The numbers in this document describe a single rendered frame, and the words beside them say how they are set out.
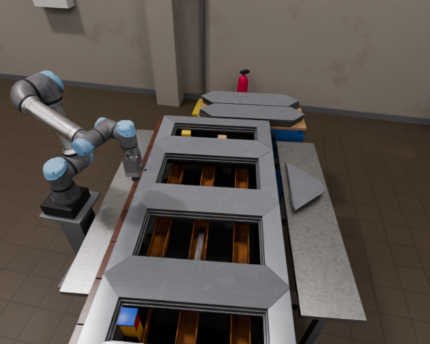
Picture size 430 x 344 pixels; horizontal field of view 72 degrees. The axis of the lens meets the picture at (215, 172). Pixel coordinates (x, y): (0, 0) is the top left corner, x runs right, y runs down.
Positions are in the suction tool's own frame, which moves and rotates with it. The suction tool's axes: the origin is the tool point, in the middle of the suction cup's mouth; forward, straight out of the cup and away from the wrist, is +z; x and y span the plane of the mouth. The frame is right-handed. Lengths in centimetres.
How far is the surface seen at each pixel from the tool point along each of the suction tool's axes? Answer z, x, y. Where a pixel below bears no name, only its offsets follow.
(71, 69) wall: 77, 172, 290
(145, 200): 9.8, -4.4, -5.4
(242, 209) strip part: 9, -53, -9
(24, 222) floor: 98, 117, 42
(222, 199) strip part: 9.2, -43.2, -2.6
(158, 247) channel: 27.7, -12.4, -20.6
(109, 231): 28.3, 15.2, -12.3
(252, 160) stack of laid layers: 11, -61, 32
